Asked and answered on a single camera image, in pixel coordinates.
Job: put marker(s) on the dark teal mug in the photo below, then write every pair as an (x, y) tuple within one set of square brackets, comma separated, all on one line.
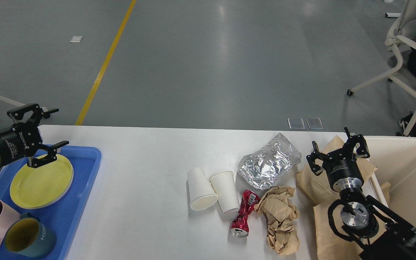
[(29, 237)]

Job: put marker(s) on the pale green plate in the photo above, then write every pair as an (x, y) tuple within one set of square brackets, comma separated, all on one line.
[(63, 193)]

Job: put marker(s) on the brown paper bag upper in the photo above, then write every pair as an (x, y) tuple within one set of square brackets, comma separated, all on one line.
[(333, 148)]

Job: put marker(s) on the white paper cup right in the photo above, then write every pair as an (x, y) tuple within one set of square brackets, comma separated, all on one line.
[(224, 186)]

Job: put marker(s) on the brown paper bag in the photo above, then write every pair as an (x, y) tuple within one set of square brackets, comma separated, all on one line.
[(333, 148), (330, 246)]

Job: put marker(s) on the white paper cup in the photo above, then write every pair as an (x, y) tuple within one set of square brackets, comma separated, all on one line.
[(201, 193), (224, 186)]

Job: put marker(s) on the crushed red soda can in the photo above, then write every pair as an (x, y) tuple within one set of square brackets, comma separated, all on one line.
[(239, 226)]

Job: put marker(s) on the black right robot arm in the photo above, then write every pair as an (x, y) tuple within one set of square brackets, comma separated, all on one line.
[(355, 217)]

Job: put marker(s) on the brown paper bag lower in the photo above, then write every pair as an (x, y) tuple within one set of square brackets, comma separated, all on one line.
[(330, 246)]

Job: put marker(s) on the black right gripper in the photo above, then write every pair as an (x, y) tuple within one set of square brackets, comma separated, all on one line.
[(344, 172)]

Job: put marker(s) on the white office chair right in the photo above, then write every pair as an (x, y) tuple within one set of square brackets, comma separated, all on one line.
[(402, 31)]

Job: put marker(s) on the white paper cup left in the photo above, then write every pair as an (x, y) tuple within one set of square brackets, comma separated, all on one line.
[(201, 193)]

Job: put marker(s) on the blue plastic tray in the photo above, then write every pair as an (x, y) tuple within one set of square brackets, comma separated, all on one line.
[(62, 217)]

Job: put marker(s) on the crumpled silver foil bag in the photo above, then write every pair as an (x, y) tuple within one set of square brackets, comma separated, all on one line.
[(267, 166)]

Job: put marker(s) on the crumpled brown paper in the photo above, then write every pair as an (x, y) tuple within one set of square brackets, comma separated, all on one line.
[(279, 213)]

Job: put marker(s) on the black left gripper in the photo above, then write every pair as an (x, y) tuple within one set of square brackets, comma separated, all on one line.
[(23, 139)]

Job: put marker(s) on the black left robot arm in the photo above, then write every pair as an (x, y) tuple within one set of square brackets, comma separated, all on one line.
[(23, 138)]

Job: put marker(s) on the beige plastic bin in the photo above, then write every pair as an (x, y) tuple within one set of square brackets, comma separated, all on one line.
[(395, 159)]

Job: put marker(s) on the yellow plastic plate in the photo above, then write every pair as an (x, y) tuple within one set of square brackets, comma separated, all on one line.
[(34, 188)]

